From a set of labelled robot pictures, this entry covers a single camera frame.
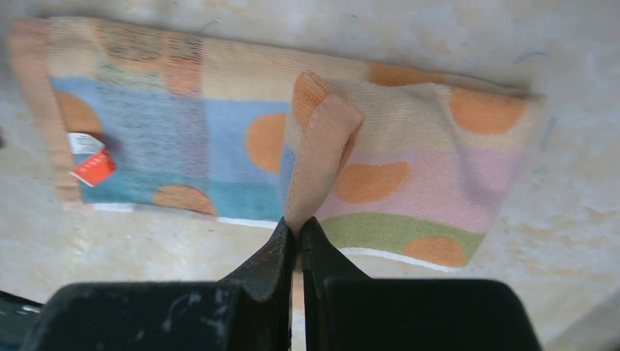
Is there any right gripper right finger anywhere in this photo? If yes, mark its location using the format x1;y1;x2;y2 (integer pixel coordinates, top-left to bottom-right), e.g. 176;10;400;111
300;219;540;350

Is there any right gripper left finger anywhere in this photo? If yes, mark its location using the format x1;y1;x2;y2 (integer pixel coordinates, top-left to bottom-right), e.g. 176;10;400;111
21;221;296;350

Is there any orange polka dot towel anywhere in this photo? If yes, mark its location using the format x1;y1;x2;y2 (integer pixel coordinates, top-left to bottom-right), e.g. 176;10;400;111
9;17;545;271

